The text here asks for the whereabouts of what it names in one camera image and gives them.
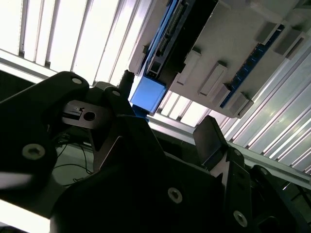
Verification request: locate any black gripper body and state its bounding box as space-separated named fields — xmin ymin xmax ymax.
xmin=50 ymin=121 xmax=228 ymax=233

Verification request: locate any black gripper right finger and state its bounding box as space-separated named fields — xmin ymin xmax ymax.
xmin=193 ymin=115 xmax=292 ymax=233

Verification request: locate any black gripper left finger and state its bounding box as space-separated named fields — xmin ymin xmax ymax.
xmin=0 ymin=69 xmax=166 ymax=195

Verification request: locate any hard disk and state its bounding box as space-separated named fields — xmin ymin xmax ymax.
xmin=128 ymin=0 xmax=219 ymax=122

